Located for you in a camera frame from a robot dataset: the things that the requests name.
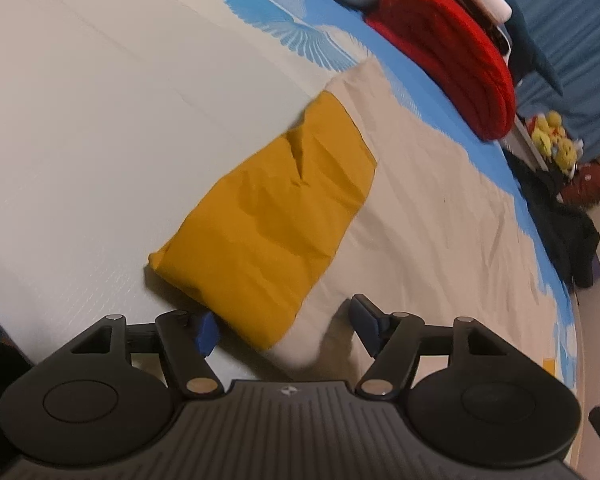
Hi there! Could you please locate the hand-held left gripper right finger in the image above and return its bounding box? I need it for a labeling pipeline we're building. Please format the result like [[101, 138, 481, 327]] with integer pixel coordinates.
[[350, 294, 513, 401]]

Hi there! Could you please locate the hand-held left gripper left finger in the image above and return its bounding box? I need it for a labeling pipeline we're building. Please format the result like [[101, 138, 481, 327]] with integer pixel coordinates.
[[70, 310, 226, 401]]

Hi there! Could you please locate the beige garment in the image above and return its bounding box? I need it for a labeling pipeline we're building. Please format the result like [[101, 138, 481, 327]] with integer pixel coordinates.
[[215, 62, 556, 392]]

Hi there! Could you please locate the mustard yellow garment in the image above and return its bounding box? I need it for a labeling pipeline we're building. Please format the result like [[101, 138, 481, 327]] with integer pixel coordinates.
[[147, 91, 379, 352]]

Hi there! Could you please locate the black cloth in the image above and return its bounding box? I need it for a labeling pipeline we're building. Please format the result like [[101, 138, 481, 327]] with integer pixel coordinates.
[[504, 151, 600, 289]]

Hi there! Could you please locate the white mat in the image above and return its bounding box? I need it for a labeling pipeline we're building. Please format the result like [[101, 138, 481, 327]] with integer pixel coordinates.
[[0, 0, 368, 363]]

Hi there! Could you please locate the dark red bag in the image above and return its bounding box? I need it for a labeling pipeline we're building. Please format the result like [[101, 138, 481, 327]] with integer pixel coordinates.
[[559, 161, 600, 209]]

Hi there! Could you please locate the yellow plush toy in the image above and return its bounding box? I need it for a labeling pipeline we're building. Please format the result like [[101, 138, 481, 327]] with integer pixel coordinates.
[[526, 111, 585, 172]]

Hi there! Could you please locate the red folded blanket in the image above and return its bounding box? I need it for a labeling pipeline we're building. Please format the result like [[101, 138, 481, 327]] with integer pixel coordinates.
[[365, 0, 517, 142]]

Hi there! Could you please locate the blue and white printed bedsheet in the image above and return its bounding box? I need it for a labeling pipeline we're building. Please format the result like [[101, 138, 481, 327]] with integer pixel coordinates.
[[167, 0, 583, 378]]

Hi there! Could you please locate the dark teal plush toy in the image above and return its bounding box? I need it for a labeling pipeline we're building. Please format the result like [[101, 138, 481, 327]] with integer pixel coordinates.
[[472, 0, 566, 97]]

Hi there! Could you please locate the blue curtain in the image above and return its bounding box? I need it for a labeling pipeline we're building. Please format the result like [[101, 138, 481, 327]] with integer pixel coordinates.
[[497, 0, 600, 162]]

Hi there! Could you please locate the grey bed rail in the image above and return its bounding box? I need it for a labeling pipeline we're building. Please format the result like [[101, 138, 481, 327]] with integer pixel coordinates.
[[500, 110, 551, 173]]

